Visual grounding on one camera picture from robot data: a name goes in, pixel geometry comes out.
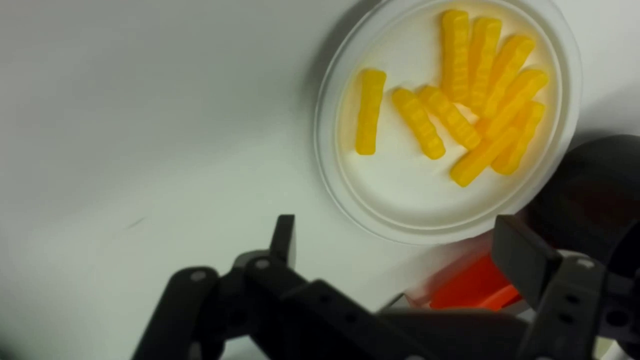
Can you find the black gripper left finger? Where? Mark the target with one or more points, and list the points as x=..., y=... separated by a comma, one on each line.
x=252, y=313

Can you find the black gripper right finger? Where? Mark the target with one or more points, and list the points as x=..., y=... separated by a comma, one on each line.
x=561, y=301

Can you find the yellow crinkle toy fry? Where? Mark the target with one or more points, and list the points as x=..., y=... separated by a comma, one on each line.
x=511, y=72
x=482, y=62
x=496, y=132
x=451, y=116
x=417, y=123
x=371, y=110
x=526, y=136
x=454, y=52

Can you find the white round plate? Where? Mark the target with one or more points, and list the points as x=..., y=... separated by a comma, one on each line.
x=401, y=192

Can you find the orange toy carrot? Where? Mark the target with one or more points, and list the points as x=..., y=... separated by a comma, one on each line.
x=471, y=283

